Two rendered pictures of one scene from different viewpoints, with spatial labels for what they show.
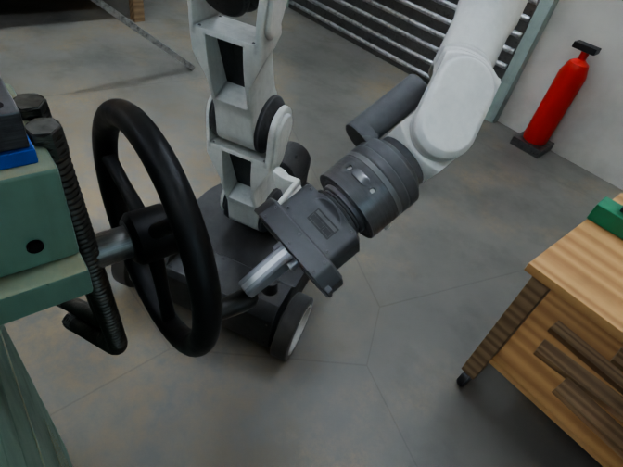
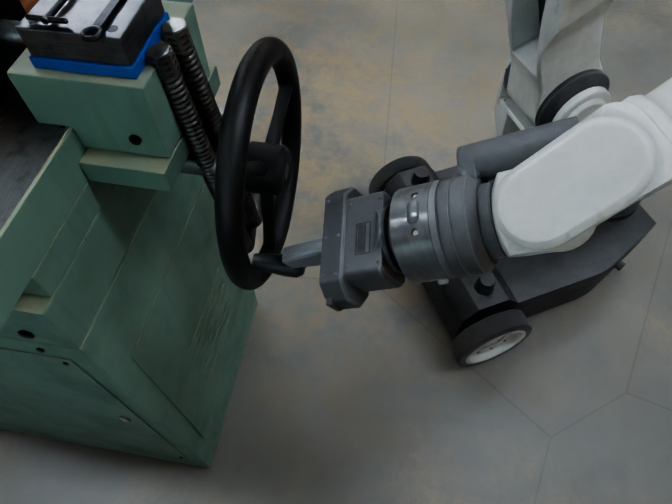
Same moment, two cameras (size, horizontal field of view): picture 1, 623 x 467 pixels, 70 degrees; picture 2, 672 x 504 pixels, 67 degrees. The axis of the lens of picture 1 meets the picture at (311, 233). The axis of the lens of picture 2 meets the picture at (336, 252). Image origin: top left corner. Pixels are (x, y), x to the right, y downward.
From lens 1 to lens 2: 29 cm
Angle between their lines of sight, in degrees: 38
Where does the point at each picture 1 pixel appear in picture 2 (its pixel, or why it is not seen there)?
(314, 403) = (461, 425)
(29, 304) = (125, 178)
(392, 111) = (511, 154)
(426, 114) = (515, 177)
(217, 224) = not seen: hidden behind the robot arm
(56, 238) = (150, 140)
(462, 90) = (585, 167)
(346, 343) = (546, 398)
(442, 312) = not seen: outside the picture
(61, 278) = (145, 170)
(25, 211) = (125, 112)
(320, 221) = (362, 235)
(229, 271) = not seen: hidden behind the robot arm
